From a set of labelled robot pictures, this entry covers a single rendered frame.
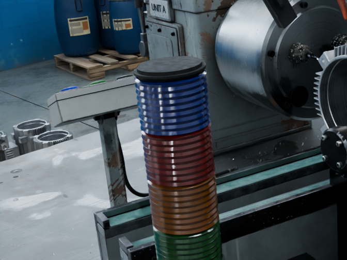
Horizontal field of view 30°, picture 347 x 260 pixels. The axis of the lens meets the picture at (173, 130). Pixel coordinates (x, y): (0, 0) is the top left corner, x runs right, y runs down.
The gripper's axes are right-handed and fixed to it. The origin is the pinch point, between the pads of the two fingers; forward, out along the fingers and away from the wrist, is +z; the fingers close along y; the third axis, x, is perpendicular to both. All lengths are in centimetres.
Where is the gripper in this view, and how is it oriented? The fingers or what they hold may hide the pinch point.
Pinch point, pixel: (278, 4)
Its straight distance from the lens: 102.2
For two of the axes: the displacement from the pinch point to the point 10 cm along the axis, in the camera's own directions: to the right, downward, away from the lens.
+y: -4.4, -2.5, 8.6
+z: 5.3, 7.0, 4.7
